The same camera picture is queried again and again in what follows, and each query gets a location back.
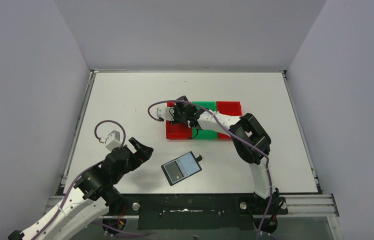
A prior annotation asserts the red bin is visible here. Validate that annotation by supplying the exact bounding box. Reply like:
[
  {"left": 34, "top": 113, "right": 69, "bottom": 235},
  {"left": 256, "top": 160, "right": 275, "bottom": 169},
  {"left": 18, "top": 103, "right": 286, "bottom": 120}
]
[
  {"left": 165, "top": 101, "right": 192, "bottom": 141},
  {"left": 215, "top": 101, "right": 243, "bottom": 141}
]

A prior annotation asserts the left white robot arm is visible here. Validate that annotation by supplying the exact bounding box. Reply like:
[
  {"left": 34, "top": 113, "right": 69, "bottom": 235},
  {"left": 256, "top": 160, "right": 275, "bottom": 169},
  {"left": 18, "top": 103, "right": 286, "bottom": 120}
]
[{"left": 8, "top": 137, "right": 154, "bottom": 240}]

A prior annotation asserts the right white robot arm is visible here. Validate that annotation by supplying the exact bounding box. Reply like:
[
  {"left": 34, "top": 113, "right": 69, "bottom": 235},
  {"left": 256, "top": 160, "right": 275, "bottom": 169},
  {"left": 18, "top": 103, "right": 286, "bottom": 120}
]
[{"left": 162, "top": 96, "right": 274, "bottom": 199}]

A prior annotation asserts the green bin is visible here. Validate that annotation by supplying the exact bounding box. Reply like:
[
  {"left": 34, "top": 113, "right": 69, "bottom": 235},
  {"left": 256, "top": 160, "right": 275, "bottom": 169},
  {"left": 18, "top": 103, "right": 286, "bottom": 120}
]
[{"left": 191, "top": 101, "right": 218, "bottom": 140}]

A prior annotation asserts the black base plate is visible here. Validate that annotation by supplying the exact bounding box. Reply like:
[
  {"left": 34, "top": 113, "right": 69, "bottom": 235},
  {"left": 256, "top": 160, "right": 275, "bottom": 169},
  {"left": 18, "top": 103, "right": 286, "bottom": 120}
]
[{"left": 98, "top": 193, "right": 289, "bottom": 234}]

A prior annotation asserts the aluminium frame rail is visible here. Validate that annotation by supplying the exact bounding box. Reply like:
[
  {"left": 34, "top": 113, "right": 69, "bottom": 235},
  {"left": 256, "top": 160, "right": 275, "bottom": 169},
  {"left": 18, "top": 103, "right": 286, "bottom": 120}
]
[{"left": 36, "top": 193, "right": 340, "bottom": 240}]

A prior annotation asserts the black leather card holder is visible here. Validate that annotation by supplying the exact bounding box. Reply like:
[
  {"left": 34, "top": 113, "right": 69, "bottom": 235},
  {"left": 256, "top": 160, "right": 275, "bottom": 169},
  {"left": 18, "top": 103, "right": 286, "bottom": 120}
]
[{"left": 161, "top": 151, "right": 203, "bottom": 186}]

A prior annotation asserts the dark card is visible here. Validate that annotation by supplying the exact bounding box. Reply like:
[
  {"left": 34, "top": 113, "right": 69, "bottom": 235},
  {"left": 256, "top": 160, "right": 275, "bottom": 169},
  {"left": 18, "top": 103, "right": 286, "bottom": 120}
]
[{"left": 166, "top": 162, "right": 183, "bottom": 182}]

